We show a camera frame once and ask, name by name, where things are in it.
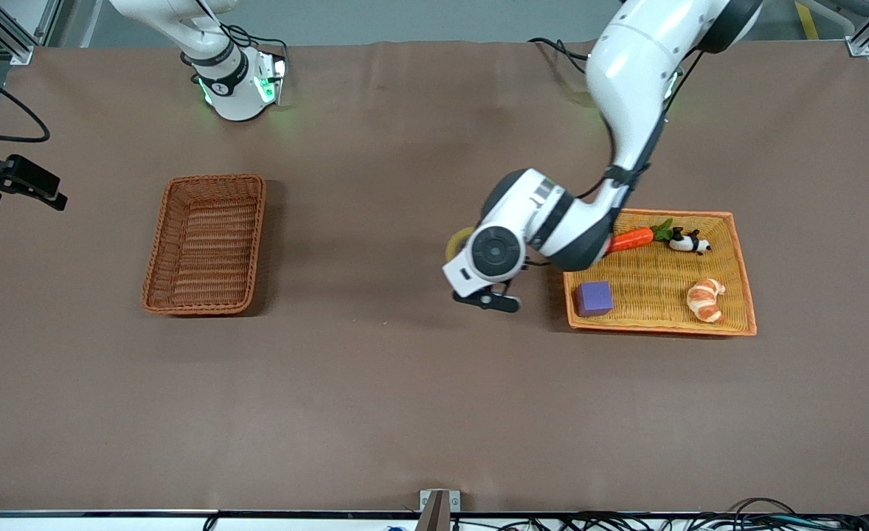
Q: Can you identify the clear yellowish tape roll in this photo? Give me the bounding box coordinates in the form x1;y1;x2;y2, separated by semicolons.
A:
446;227;477;261

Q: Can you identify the orange wicker basket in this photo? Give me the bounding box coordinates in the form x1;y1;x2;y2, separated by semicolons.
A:
562;209;758;338

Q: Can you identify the brown wicker basket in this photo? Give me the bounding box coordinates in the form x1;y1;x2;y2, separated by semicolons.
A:
141;173;267;317

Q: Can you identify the purple cube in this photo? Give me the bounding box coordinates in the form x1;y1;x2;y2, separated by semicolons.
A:
574;280;615;319

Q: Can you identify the orange toy carrot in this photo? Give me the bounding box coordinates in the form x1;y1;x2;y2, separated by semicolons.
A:
606;218;676;255

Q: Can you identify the brown table cover sheet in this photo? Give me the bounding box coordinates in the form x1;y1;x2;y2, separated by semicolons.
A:
0;38;869;515

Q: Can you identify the black white panda toy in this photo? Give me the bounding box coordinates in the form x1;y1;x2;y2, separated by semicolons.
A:
668;227;713;256

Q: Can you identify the toy croissant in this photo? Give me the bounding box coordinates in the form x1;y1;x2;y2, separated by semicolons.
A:
686;277;727;324

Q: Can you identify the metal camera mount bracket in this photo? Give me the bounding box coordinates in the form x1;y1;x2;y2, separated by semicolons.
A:
418;488;461;531

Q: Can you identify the black right arm base cable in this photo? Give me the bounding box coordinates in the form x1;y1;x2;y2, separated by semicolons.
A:
217;24;289;61

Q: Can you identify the black arm base cable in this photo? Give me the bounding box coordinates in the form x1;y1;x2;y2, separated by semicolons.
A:
217;24;289;61
528;37;592;66

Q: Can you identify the black left arm base cable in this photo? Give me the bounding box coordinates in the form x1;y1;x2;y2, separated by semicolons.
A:
528;37;592;66

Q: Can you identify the black cable bundle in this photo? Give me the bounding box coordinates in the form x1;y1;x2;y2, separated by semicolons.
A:
449;498;869;531

